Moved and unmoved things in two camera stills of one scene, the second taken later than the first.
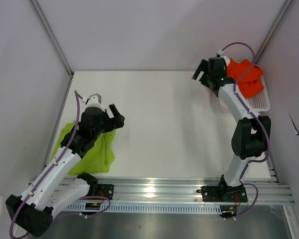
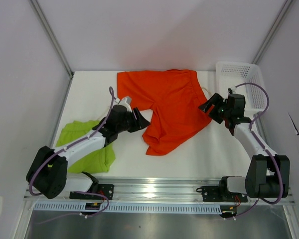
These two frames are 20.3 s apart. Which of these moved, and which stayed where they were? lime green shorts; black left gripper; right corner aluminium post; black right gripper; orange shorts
Moved: orange shorts; black right gripper; black left gripper
Stayed: right corner aluminium post; lime green shorts
